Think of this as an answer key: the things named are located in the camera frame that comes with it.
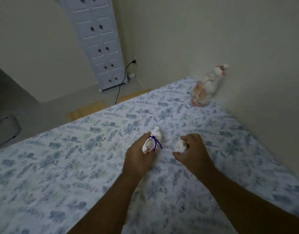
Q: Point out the person's left hand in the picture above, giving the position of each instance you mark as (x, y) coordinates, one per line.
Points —
(136, 157)

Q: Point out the person's right hand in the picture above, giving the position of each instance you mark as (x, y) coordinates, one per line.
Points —
(197, 155)

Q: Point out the person's left fingers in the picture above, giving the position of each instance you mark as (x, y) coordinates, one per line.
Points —
(142, 141)

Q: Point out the person's right thumb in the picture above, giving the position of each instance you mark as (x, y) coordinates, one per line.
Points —
(176, 155)

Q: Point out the white toy with purple ribbon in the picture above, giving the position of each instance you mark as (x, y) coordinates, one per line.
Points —
(152, 141)

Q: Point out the small white toy figure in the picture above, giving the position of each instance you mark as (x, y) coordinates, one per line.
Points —
(180, 146)

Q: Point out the person's left forearm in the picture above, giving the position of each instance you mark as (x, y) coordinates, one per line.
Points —
(108, 204)

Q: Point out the person's right forearm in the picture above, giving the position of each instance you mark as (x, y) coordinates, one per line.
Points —
(246, 202)

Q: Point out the floral blue bed sheet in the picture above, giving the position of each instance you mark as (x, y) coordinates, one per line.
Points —
(144, 168)

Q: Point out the white plug adapter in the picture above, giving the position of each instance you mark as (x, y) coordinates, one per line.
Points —
(131, 75)

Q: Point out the white and pink plush toy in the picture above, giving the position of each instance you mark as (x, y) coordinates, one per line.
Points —
(206, 88)

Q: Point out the white drawer cabinet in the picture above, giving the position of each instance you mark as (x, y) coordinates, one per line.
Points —
(98, 38)

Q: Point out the white wall socket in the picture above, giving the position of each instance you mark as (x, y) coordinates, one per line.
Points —
(134, 60)

